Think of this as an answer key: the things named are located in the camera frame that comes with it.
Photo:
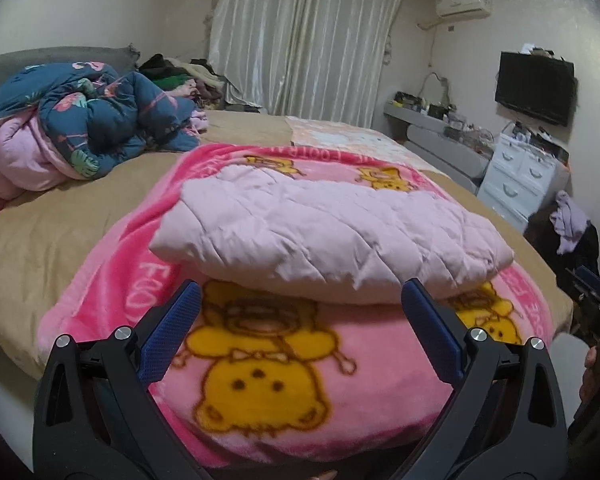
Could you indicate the pink quilted jacket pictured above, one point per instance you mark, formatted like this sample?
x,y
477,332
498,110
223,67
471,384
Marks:
x,y
354,238

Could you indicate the tan bed sheet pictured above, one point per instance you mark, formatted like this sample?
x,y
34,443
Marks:
x,y
44,238

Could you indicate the grey headboard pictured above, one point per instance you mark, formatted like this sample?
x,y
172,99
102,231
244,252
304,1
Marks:
x,y
123,60

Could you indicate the blue flamingo comforter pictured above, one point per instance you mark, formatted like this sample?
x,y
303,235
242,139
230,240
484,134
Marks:
x,y
80,120

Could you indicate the white drawer chest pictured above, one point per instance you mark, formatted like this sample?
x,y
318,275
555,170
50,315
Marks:
x,y
520,180

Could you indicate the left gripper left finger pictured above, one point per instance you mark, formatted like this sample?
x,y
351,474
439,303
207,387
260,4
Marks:
x,y
94,417

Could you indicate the peach white patterned blanket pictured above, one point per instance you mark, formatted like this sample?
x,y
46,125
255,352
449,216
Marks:
x,y
343,137

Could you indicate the grey vanity desk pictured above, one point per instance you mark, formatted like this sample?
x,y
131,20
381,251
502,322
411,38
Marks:
x,y
430,139

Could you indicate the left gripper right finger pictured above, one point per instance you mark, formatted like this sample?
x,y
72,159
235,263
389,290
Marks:
x,y
504,418

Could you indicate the white air conditioner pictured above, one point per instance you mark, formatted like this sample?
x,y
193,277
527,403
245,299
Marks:
x,y
463,8

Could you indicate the lilac cloth on chair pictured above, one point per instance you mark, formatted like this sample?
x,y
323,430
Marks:
x,y
570,222

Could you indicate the pile of folded clothes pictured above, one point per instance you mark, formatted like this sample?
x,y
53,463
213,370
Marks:
x,y
195,80

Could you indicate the person right hand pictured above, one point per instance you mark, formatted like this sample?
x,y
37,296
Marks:
x,y
589,384

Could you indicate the cream striped curtain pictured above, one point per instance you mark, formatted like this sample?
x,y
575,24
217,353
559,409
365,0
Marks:
x,y
313,59

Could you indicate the black wall television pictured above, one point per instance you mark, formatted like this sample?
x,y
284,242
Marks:
x,y
539,87

